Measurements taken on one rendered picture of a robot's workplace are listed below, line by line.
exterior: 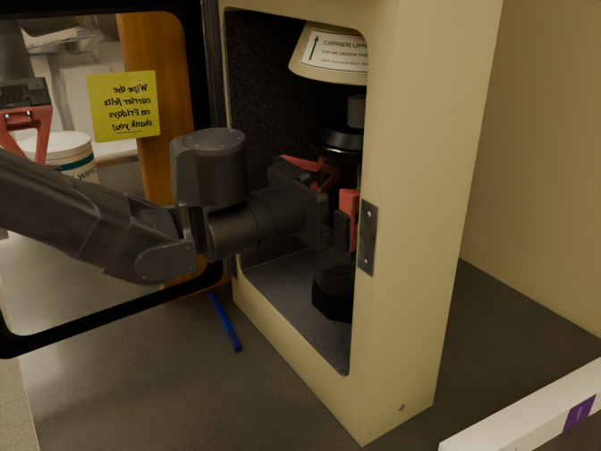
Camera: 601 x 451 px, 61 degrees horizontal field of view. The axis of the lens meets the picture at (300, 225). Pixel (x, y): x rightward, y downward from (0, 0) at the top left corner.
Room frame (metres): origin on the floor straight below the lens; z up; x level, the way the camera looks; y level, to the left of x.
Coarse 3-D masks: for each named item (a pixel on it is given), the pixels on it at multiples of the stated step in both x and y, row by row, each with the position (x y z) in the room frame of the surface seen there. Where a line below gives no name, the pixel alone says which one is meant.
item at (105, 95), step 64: (0, 64) 0.50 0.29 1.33; (64, 64) 0.54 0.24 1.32; (128, 64) 0.57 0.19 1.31; (0, 128) 0.49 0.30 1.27; (64, 128) 0.53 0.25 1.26; (128, 128) 0.57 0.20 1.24; (192, 128) 0.61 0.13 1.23; (0, 256) 0.47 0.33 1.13; (64, 256) 0.51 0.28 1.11; (64, 320) 0.50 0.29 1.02
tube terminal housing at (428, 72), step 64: (256, 0) 0.55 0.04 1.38; (320, 0) 0.45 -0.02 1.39; (384, 0) 0.39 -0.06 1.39; (448, 0) 0.40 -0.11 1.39; (384, 64) 0.38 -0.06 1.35; (448, 64) 0.41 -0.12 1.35; (384, 128) 0.38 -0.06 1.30; (448, 128) 0.41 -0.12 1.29; (384, 192) 0.38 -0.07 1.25; (448, 192) 0.42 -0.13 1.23; (384, 256) 0.38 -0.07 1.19; (448, 256) 0.43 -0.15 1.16; (256, 320) 0.58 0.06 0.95; (384, 320) 0.38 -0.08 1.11; (320, 384) 0.44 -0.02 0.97; (384, 384) 0.39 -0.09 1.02
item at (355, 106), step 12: (360, 96) 0.55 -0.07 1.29; (348, 108) 0.54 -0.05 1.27; (360, 108) 0.53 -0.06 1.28; (336, 120) 0.56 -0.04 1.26; (348, 120) 0.54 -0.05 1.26; (360, 120) 0.53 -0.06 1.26; (324, 132) 0.53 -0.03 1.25; (336, 132) 0.52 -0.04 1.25; (348, 132) 0.51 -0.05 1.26; (360, 132) 0.51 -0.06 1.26; (336, 144) 0.51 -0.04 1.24; (348, 144) 0.50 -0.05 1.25; (360, 144) 0.50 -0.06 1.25
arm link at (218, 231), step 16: (192, 208) 0.43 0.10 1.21; (208, 208) 0.42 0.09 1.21; (224, 208) 0.44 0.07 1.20; (240, 208) 0.45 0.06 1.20; (192, 224) 0.43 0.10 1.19; (208, 224) 0.42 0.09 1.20; (224, 224) 0.43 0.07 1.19; (240, 224) 0.43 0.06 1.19; (256, 224) 0.44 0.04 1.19; (208, 240) 0.42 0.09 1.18; (224, 240) 0.42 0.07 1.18; (240, 240) 0.43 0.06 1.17; (256, 240) 0.44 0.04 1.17; (208, 256) 0.42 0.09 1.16; (224, 256) 0.42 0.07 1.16
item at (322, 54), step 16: (304, 32) 0.53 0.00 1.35; (320, 32) 0.50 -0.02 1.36; (336, 32) 0.49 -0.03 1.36; (352, 32) 0.48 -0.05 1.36; (304, 48) 0.51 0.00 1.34; (320, 48) 0.49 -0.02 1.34; (336, 48) 0.48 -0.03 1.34; (352, 48) 0.48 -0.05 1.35; (288, 64) 0.55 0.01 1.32; (304, 64) 0.50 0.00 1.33; (320, 64) 0.49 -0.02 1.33; (336, 64) 0.48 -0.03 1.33; (352, 64) 0.47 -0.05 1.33; (320, 80) 0.48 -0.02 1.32; (336, 80) 0.47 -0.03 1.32; (352, 80) 0.47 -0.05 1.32
